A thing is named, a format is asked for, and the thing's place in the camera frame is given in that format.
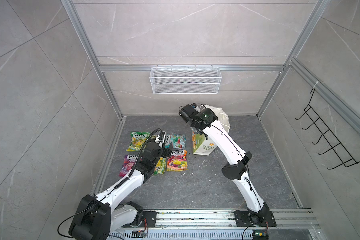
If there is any orange pink Fox's candy bag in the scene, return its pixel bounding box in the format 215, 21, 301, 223
167, 150, 188, 172

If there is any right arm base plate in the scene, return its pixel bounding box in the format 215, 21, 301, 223
233, 210, 277, 227

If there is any purple snack packet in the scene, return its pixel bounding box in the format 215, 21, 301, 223
119, 155, 137, 178

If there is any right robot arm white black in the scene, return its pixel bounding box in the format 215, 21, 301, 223
179, 104, 277, 228

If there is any white wire mesh basket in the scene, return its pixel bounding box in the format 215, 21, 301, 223
150, 67, 222, 95

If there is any black wire hook rack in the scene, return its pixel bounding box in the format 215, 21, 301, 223
295, 89, 360, 170

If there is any white floral paper bag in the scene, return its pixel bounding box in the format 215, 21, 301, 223
192, 104, 231, 156

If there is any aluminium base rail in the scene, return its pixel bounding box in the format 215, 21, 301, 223
106, 209, 326, 240

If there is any teal snack packet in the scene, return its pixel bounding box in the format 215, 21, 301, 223
165, 134, 186, 150

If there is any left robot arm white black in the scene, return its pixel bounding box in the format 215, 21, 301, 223
65, 129, 171, 240

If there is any green Fox's candy bag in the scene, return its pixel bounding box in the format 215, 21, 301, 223
127, 132, 151, 152
154, 158, 167, 175

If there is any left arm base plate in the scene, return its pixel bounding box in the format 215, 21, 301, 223
130, 211, 157, 228

